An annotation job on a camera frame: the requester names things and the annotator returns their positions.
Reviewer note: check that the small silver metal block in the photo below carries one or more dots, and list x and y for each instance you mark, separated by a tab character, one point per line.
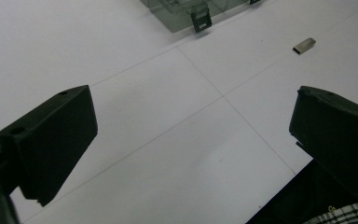
304	45

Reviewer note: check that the clear plastic storage box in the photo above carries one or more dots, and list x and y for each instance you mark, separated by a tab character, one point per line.
192	12

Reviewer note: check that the plaid cloth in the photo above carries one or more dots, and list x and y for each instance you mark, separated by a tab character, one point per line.
349	214

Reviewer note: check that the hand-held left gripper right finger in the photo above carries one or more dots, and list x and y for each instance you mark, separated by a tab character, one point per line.
338	137

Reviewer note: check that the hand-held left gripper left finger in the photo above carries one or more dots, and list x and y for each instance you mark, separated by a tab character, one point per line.
48	146

